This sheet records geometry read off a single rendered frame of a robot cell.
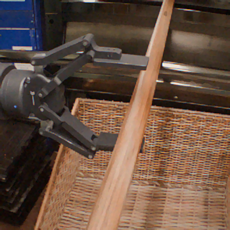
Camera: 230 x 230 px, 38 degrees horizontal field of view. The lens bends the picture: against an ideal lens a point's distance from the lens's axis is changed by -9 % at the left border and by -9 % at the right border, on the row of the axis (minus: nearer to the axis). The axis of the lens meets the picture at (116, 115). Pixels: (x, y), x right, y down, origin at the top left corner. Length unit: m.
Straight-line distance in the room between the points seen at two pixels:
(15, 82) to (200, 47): 0.68
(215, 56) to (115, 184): 0.76
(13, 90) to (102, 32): 0.62
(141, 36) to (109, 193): 0.77
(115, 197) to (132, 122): 0.13
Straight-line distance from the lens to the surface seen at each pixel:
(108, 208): 0.35
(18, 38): 1.16
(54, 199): 1.04
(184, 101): 1.15
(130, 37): 1.09
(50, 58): 0.50
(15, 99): 0.53
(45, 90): 0.52
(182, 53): 1.08
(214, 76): 0.68
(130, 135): 0.43
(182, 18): 1.02
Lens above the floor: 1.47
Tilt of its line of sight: 35 degrees down
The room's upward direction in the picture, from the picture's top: straight up
